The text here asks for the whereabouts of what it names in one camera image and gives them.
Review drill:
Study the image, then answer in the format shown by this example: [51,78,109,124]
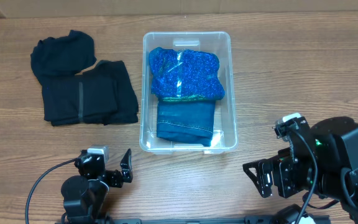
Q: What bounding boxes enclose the black pants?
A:
[42,60,139,126]

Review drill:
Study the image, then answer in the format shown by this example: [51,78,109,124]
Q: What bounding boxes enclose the blue denim jeans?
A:
[157,101,216,147]

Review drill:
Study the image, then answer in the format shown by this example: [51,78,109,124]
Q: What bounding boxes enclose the sparkly blue garment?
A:
[149,47,225,102]

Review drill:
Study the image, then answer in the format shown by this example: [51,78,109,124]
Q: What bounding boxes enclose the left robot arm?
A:
[61,146,133,224]

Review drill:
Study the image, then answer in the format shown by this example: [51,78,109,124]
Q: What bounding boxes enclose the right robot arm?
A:
[242,113,358,223]

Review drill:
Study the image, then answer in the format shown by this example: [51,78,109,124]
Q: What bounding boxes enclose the clear plastic storage bin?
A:
[139,31,238,154]

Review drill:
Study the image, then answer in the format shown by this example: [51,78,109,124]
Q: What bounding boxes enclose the black folded shirt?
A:
[30,30,96,86]

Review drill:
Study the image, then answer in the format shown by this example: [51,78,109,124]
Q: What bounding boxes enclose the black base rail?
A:
[93,215,288,224]

